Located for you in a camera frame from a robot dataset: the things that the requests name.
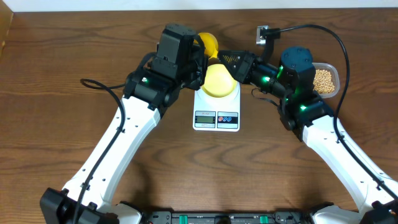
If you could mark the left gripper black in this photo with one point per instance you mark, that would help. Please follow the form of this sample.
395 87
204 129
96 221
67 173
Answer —
198 51

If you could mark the yellow bowl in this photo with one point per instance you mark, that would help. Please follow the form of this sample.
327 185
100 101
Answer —
218 81

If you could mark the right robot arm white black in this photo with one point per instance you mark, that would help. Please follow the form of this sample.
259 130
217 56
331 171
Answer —
303 111

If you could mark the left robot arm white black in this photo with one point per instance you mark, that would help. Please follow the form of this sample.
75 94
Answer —
87 197

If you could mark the yellow measuring scoop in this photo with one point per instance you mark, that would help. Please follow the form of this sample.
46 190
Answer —
210 44

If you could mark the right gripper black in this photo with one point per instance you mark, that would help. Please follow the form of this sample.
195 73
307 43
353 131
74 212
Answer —
245 66

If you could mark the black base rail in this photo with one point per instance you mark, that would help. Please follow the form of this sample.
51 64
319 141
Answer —
166 217

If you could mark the white digital kitchen scale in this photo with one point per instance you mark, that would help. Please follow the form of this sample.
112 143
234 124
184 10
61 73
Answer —
217 114

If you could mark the clear container of soybeans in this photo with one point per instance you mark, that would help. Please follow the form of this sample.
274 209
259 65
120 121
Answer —
326 81

